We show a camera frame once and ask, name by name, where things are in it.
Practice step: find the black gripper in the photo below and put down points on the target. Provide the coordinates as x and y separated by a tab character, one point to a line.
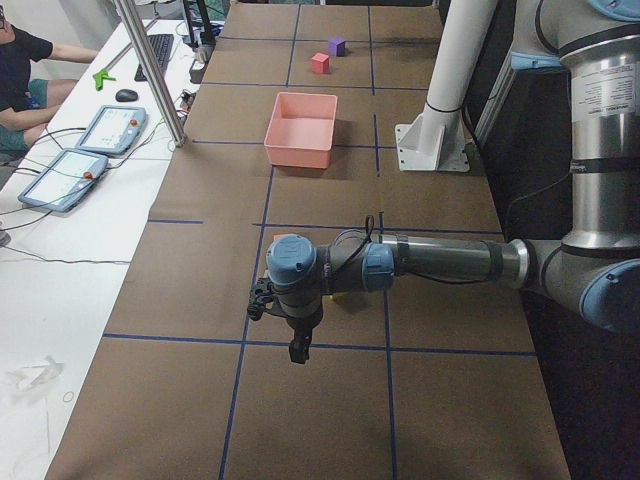
301	327

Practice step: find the purple foam block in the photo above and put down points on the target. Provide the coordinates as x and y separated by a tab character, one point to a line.
337	46

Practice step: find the orange foam block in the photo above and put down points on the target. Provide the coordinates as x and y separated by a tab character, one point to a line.
285	237

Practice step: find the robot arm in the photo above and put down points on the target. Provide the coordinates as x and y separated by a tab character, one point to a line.
593	270

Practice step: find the pink plastic bin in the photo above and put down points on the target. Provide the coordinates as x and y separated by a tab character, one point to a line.
300	130

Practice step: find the crumpled clear plastic wrap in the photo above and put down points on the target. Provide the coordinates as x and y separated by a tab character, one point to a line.
28	378

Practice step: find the red foam block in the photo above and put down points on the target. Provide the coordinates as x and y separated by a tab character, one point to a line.
320	63

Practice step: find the far teach pendant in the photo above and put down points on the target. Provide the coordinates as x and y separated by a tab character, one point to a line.
113	130

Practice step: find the teach pendant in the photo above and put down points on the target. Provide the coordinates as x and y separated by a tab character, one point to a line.
113	130
66	181

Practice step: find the near teach pendant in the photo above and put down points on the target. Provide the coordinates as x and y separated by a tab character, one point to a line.
66	181

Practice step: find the black computer mouse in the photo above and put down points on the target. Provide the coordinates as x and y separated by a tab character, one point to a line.
126	95

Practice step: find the grey power adapter box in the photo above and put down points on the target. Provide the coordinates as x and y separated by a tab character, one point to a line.
202	55

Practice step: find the black keyboard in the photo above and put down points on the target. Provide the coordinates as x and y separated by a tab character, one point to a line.
162	46

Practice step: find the green plastic clamp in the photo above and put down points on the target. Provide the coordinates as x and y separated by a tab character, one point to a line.
101	77

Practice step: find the seated person in black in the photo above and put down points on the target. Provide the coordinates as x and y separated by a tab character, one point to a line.
27	104

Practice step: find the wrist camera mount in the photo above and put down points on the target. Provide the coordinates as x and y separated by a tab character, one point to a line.
261	297

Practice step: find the white mounting post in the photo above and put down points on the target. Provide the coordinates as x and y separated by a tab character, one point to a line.
436	141

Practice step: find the aluminium frame post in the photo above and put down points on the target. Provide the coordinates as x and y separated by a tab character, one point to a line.
147	59

